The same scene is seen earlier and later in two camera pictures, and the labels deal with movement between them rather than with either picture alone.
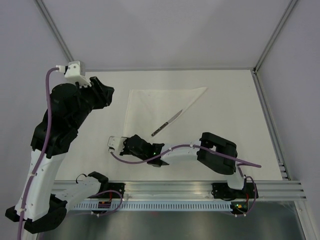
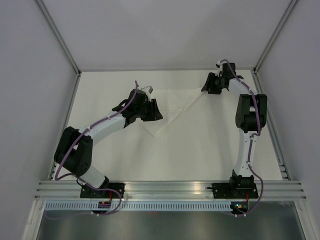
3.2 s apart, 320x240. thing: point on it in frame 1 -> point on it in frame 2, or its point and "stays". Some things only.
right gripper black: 124,151 -> 211,78
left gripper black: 103,93 -> 155,114
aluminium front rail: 166,190 stays
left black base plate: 119,187 stays
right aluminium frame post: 290,7 stays
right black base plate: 223,191 stays
